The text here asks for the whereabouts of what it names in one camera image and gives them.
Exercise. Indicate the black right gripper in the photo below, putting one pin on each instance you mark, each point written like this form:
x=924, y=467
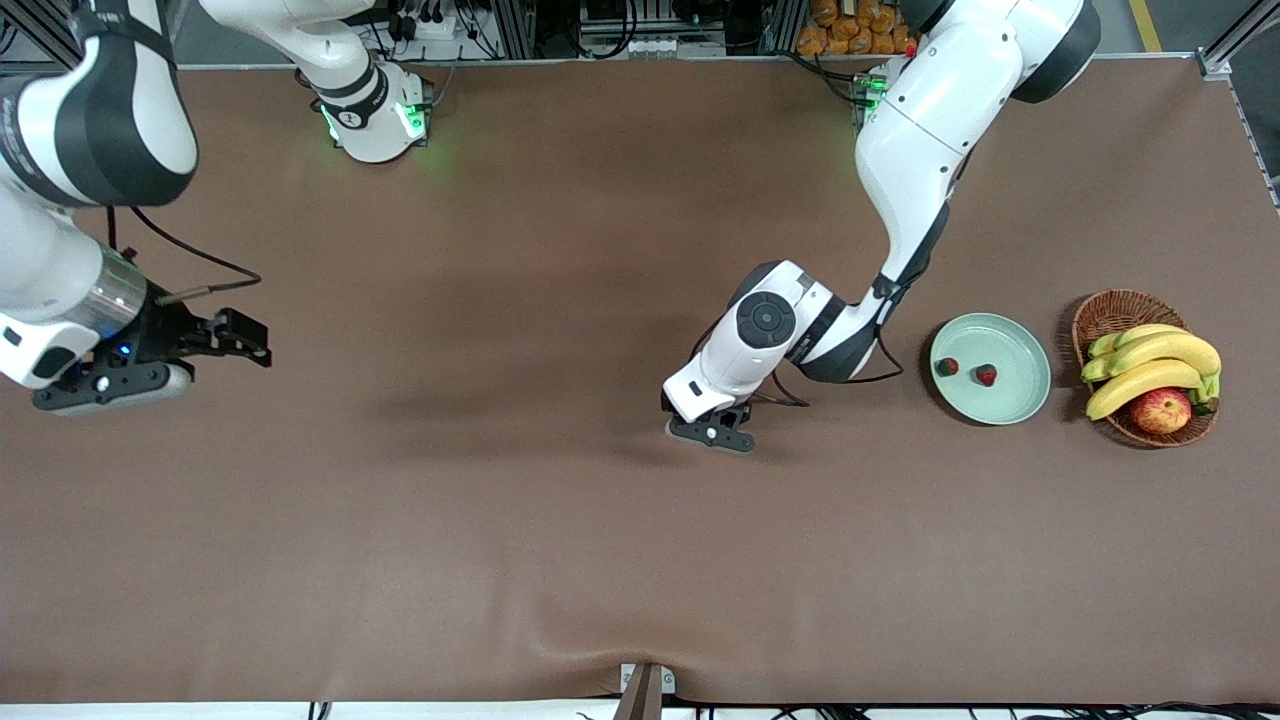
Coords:
x=163, y=328

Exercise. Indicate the red strawberry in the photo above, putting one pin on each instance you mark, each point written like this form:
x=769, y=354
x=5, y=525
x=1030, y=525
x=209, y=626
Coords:
x=946, y=367
x=987, y=375

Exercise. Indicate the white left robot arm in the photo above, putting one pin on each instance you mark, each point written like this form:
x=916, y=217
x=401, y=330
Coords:
x=930, y=130

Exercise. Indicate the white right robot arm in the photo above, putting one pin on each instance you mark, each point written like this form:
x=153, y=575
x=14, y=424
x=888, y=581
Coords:
x=100, y=120

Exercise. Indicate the pale green round plate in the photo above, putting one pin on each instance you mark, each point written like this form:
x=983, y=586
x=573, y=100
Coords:
x=1010, y=350

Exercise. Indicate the brown table mat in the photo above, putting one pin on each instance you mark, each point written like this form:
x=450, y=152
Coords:
x=500, y=550

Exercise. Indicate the white power strip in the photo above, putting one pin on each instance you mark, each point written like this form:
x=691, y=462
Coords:
x=430, y=28

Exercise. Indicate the white connector block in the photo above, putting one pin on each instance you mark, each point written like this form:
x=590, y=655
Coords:
x=650, y=46

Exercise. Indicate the metal table clamp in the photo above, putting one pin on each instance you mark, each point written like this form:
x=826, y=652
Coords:
x=645, y=695

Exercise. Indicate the bag of orange fruit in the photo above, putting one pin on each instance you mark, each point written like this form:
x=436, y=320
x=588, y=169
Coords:
x=850, y=30

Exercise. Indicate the brown wicker basket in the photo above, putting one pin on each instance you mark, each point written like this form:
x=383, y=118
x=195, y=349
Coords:
x=1135, y=432

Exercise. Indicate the yellow banana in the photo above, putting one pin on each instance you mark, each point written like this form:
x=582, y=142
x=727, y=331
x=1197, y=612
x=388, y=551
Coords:
x=1150, y=331
x=1140, y=380
x=1170, y=348

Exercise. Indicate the red apple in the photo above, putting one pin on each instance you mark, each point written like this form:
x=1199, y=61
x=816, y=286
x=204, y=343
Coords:
x=1160, y=412

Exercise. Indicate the aluminium frame post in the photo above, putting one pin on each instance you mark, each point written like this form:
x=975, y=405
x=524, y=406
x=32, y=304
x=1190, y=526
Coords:
x=780, y=25
x=515, y=28

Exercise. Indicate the aluminium frame strut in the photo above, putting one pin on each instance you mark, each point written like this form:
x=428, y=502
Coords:
x=1235, y=35

